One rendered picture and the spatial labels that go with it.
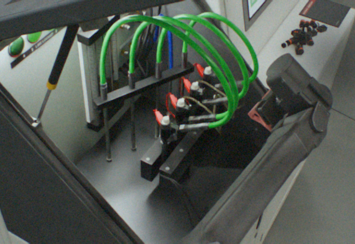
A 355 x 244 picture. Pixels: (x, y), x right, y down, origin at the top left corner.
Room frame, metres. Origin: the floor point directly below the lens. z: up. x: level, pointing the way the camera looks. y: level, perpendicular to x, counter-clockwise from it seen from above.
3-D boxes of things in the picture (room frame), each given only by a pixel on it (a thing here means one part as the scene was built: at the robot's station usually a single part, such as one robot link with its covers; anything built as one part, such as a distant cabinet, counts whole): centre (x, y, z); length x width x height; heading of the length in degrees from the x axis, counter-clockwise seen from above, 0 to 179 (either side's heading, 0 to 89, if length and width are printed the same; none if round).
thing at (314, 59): (1.50, -0.44, 0.97); 0.70 x 0.22 x 0.03; 152
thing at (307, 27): (1.54, -0.45, 1.01); 0.23 x 0.11 x 0.06; 152
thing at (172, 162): (1.06, -0.03, 0.91); 0.34 x 0.10 x 0.15; 152
